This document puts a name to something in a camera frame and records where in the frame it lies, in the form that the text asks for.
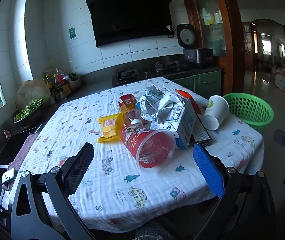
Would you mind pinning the orange red packet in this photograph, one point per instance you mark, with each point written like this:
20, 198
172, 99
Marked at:
185, 94

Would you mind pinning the printed blanket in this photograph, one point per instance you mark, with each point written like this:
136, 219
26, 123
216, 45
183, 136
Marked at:
70, 130

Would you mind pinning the yellow snack packet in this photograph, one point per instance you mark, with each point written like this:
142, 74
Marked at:
110, 127

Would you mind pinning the wooden glass door cabinet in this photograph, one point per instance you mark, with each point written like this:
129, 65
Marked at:
232, 30

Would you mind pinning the black rectangular box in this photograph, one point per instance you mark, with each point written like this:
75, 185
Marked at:
201, 132

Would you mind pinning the black range hood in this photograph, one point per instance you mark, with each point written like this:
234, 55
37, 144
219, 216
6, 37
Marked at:
130, 15

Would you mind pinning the crumpled silver foil wrapper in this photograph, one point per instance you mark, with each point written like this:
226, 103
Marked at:
157, 105

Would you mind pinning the green kitchen cabinet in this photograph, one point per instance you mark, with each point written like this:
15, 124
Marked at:
207, 82

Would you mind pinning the white paper cup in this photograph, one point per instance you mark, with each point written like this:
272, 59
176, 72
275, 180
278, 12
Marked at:
217, 110

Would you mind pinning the bowl of green vegetables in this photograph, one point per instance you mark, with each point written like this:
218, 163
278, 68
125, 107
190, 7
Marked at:
28, 110

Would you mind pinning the clear plastic bottle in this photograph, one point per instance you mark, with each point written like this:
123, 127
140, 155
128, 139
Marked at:
132, 116

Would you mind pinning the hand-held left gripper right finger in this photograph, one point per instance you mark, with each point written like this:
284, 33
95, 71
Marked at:
207, 167

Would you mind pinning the purple towel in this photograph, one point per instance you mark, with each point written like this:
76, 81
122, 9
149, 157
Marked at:
22, 152

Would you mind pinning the white power strip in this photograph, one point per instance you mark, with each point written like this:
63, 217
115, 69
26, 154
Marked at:
8, 175

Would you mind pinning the blue white milk carton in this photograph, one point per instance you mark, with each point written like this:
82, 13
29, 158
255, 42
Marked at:
182, 120

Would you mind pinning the black rice cooker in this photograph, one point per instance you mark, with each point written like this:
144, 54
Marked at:
187, 35

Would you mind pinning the metal pot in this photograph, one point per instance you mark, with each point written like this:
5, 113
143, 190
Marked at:
73, 80

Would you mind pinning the red gold drink carton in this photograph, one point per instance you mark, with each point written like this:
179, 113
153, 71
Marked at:
127, 102

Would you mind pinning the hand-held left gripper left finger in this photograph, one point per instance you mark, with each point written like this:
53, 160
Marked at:
80, 165

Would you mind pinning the black gas stove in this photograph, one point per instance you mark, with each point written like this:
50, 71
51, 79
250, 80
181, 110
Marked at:
130, 76

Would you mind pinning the group of condiment bottles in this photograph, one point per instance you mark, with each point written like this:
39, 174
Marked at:
57, 82

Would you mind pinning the red printed plastic cup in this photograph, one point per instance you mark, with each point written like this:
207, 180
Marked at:
132, 140

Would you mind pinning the green plastic basket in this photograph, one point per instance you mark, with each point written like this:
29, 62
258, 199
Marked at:
257, 122

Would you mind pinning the round wooden cutting board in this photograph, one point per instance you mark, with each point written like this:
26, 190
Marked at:
30, 90

